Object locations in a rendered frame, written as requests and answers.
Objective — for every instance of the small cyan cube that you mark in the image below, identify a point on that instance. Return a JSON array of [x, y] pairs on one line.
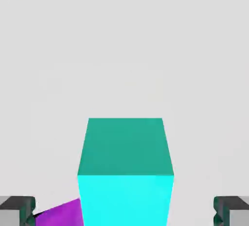
[[125, 171]]

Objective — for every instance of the small purple cube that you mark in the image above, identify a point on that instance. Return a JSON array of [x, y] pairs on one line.
[[60, 214]]

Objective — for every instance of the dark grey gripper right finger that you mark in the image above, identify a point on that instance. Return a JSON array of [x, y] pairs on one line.
[[231, 204]]

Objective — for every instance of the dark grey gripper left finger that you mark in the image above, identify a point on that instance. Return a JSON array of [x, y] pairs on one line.
[[17, 204]]

